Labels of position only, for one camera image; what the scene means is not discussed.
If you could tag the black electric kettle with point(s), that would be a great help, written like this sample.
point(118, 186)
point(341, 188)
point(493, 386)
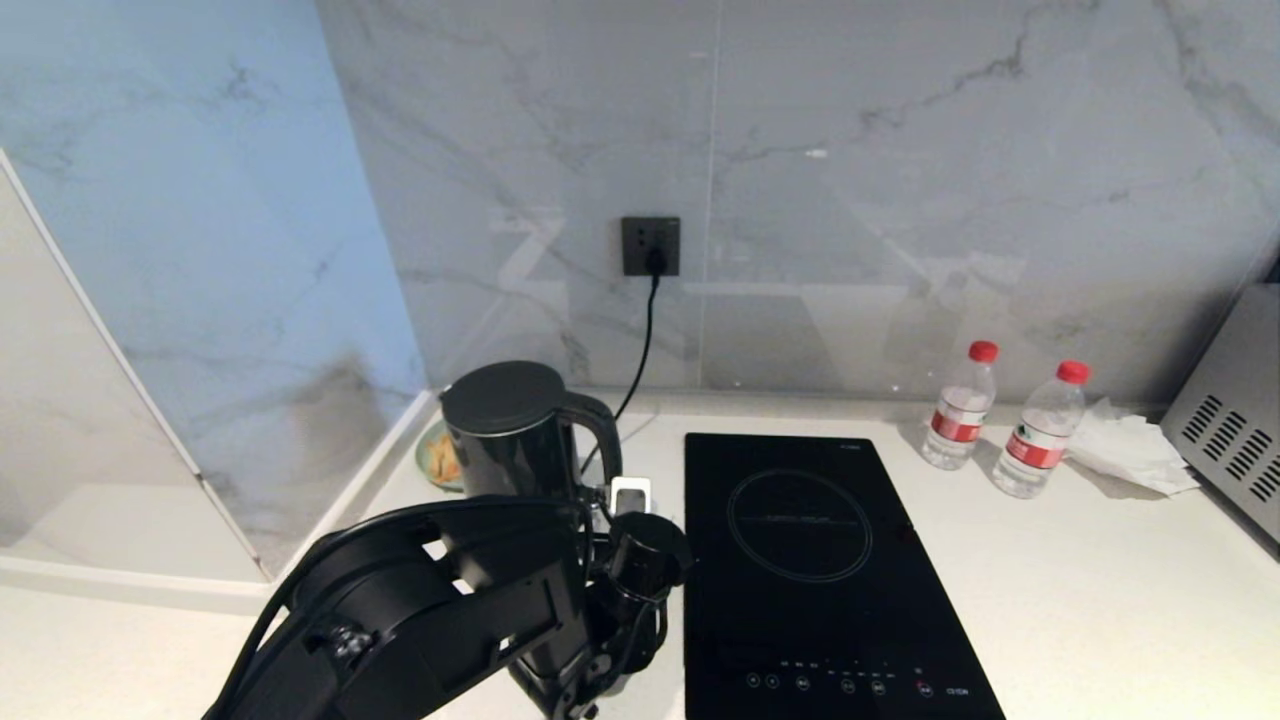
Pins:
point(515, 460)

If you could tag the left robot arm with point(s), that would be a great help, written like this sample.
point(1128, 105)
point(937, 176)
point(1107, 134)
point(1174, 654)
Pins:
point(470, 610)

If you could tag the black kettle lid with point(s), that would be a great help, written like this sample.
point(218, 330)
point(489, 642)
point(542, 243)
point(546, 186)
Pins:
point(503, 396)

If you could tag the food on plate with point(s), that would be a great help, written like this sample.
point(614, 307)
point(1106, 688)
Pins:
point(444, 462)

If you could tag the green plate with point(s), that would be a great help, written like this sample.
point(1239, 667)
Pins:
point(428, 470)

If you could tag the black induction cooktop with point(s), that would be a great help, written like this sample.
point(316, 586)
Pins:
point(800, 610)

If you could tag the clear water bottle red cap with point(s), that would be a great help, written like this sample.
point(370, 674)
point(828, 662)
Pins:
point(1038, 445)
point(958, 420)

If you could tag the crumpled white tissue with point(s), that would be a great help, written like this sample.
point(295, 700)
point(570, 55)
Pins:
point(1130, 445)

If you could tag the silver vented appliance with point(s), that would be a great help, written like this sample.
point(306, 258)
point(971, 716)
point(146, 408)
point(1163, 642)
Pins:
point(1235, 430)

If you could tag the black wall socket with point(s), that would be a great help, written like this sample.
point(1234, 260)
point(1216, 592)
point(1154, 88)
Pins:
point(638, 236)

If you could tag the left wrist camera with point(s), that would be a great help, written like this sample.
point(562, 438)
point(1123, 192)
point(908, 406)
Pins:
point(631, 494)

